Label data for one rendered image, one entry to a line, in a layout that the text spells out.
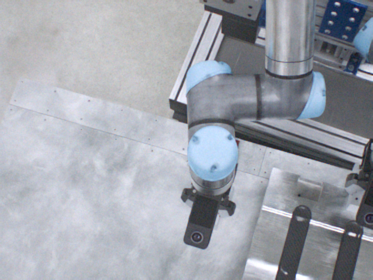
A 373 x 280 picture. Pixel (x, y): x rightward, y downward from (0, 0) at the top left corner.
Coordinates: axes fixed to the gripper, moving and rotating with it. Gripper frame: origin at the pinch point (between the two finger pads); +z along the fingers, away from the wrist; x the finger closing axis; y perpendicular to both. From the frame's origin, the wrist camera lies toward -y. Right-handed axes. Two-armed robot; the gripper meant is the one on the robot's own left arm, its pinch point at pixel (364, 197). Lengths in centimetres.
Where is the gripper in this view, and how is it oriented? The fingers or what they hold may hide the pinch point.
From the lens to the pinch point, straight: 143.9
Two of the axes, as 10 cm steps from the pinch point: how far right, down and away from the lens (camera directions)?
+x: -9.5, -2.8, 1.2
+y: 3.0, -9.1, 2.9
